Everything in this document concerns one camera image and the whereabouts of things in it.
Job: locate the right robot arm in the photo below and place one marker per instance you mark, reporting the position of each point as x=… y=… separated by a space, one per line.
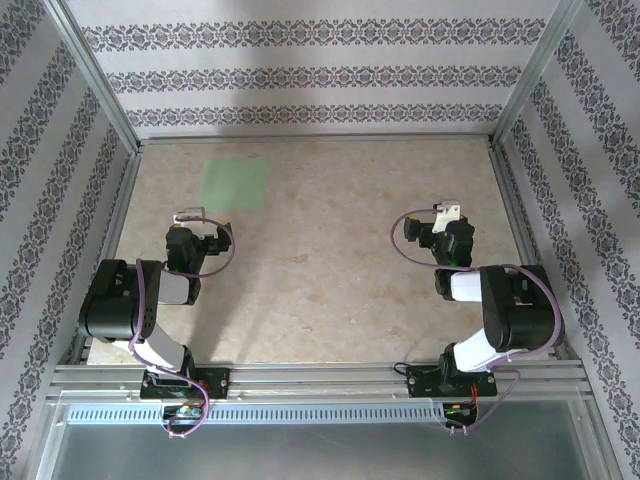
x=520 y=310

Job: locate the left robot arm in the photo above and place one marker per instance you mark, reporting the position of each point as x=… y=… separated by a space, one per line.
x=117 y=305

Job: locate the shiny metal sheet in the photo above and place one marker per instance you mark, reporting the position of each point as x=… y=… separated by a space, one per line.
x=320 y=452

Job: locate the left small circuit board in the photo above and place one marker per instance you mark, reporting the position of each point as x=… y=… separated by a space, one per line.
x=184 y=411

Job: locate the small circuit board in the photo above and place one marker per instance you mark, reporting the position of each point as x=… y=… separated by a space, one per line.
x=184 y=411
x=457 y=410

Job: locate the right small circuit board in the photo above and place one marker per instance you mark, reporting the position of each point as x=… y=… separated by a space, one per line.
x=457 y=410

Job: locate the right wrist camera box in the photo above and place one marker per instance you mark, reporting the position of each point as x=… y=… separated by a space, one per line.
x=425 y=227

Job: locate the right aluminium side rail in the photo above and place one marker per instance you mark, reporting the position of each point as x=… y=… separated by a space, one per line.
x=530 y=250

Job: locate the aluminium side rail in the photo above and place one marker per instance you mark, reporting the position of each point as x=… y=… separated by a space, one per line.
x=107 y=255
x=530 y=250

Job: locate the left aluminium side rail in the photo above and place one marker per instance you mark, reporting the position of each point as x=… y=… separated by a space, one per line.
x=107 y=255

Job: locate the aluminium back rail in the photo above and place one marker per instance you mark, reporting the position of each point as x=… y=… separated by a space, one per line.
x=315 y=138

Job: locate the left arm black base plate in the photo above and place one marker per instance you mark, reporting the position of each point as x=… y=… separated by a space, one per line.
x=220 y=382

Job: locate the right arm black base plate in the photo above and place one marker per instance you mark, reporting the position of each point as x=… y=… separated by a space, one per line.
x=422 y=382

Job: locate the right aluminium frame post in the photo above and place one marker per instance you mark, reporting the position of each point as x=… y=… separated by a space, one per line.
x=537 y=75

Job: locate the aluminium frame post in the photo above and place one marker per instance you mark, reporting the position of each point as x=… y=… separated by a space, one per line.
x=92 y=75
x=537 y=75

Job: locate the long aluminium mounting rail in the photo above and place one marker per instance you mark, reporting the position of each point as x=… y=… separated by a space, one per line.
x=320 y=382

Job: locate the left aluminium frame post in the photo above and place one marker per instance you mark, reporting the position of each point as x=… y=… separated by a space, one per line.
x=92 y=75

